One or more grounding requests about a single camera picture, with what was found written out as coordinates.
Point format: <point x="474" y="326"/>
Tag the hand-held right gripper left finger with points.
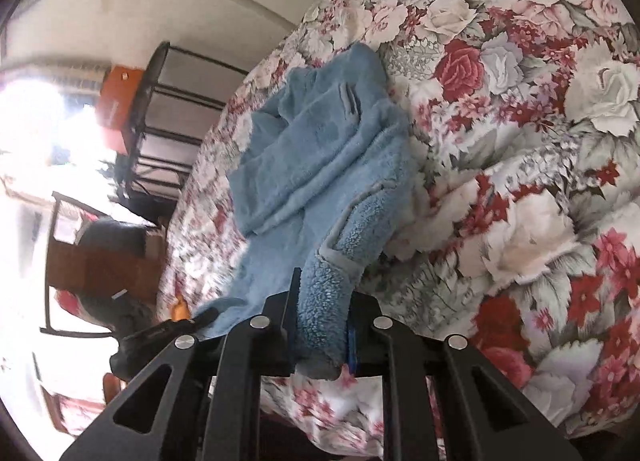
<point x="272" y="321"/>

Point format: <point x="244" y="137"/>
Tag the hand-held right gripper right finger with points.
<point x="365" y="321"/>

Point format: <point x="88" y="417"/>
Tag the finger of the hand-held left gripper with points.
<point x="150" y="336"/>

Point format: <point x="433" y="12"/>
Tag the light blue fleece jacket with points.
<point x="320" y="151"/>

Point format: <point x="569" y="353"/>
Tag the orange cloth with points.
<point x="180" y="311"/>

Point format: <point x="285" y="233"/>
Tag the wooden chair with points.
<point x="100" y="266"/>

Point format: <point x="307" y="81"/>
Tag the orange box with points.
<point x="120" y="106"/>

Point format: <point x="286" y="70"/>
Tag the black round metal table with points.
<point x="190" y="100"/>

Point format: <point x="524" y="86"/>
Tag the floral blanket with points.
<point x="525" y="141"/>

